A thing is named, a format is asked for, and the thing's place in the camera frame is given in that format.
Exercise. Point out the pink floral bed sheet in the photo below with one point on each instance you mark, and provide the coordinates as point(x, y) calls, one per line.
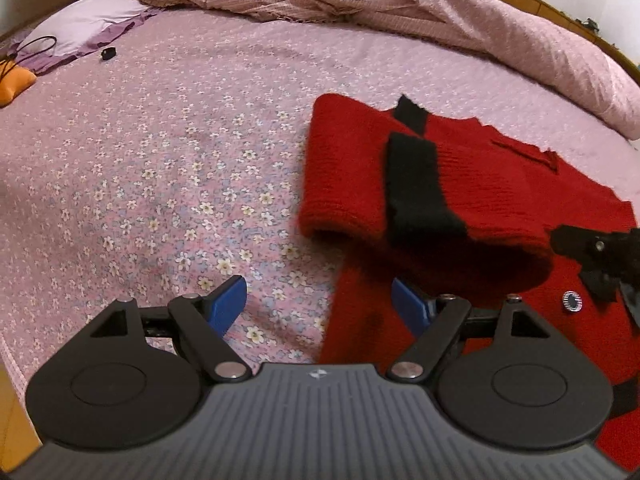
point(177, 163)

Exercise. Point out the red knit sweater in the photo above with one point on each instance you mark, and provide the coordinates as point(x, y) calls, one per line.
point(451, 206)

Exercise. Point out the pink crumpled duvet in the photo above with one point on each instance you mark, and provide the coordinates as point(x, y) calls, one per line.
point(533, 46)

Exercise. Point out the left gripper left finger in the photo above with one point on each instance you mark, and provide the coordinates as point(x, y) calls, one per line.
point(183, 340)

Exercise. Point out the orange pouch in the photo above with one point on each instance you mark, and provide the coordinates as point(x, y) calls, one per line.
point(14, 82)

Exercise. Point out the small black object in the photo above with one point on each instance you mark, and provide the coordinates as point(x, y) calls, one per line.
point(108, 53)

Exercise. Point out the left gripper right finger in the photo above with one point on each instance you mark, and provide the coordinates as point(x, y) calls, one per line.
point(441, 326)

